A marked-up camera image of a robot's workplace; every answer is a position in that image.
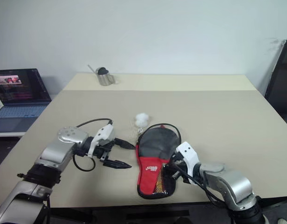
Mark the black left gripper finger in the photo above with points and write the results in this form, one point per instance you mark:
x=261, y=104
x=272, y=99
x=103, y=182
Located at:
x=116, y=164
x=125, y=144

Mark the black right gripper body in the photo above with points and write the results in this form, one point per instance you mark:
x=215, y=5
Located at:
x=177, y=166

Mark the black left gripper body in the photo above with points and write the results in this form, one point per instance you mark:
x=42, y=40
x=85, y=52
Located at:
x=105, y=149

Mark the red black paddle case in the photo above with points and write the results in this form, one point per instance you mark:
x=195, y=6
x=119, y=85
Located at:
x=150, y=168

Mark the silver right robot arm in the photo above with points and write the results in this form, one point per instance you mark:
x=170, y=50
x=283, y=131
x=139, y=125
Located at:
x=236, y=184

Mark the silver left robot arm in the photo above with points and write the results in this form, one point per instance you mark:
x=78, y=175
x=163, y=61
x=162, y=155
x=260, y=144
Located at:
x=52, y=154

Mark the metal watering can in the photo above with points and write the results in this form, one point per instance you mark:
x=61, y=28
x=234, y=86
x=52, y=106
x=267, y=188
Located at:
x=105, y=79

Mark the black rounded object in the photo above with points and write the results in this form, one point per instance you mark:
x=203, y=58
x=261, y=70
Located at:
x=102, y=70

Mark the white side table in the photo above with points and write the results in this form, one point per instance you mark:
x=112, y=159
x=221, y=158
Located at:
x=10, y=127

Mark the open laptop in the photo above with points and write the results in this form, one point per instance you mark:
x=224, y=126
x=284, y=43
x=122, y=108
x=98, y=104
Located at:
x=17, y=86

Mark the black chair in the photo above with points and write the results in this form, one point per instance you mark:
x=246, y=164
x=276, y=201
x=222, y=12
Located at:
x=281, y=88

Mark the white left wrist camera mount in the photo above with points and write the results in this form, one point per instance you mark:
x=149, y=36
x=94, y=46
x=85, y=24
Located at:
x=104, y=133

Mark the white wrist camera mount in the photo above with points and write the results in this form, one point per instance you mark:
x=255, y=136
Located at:
x=104, y=133
x=189, y=151

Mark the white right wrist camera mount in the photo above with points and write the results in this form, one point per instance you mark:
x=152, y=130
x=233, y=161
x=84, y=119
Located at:
x=189, y=151

